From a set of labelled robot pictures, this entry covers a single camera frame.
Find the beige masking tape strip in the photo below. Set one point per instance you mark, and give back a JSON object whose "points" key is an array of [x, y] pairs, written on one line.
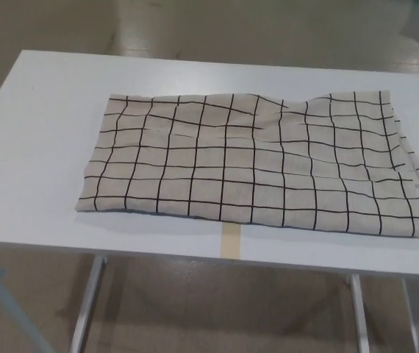
{"points": [[231, 240]]}

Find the white towel with black grid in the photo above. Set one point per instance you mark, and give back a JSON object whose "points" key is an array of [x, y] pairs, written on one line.
{"points": [[231, 165]]}

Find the white metal table leg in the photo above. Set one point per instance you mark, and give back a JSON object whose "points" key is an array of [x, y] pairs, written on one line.
{"points": [[90, 301], [411, 316], [359, 312]]}

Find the grey metal frame bar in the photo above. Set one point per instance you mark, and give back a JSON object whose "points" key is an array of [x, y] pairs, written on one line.
{"points": [[9, 305]]}

